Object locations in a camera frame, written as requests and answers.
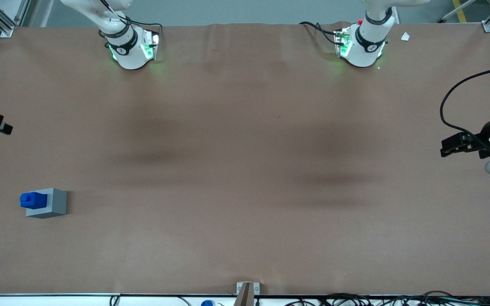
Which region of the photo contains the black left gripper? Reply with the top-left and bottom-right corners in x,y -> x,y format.
440,114 -> 490,160

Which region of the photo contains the blue plastic block part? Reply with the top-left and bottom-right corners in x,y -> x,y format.
20,192 -> 48,210

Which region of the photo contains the gray square socket base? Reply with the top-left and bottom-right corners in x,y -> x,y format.
26,188 -> 67,219

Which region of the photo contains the brown table mat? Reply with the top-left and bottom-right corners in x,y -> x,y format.
0,21 -> 490,296

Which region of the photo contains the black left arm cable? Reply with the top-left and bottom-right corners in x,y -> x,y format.
440,64 -> 490,145

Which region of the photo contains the black base cable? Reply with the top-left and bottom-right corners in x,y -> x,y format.
299,21 -> 340,45
100,0 -> 163,43

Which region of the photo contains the black cable tangle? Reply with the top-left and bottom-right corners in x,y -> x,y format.
285,291 -> 490,306

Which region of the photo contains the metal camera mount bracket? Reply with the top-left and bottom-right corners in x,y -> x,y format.
233,282 -> 261,306

